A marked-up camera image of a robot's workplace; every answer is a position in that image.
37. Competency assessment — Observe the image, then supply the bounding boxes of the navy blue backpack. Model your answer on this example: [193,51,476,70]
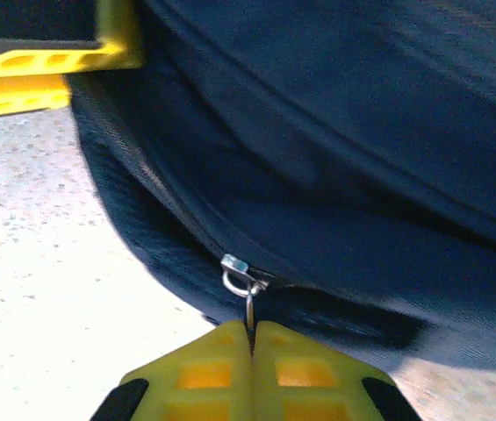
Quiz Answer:
[67,0,496,374]

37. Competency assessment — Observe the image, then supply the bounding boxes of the silver zipper pull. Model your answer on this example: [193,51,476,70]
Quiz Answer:
[219,253,270,330]

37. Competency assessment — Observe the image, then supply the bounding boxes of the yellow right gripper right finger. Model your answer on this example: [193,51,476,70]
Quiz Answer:
[254,319,422,421]

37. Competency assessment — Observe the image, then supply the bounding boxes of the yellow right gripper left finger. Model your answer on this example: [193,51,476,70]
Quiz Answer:
[93,319,256,421]

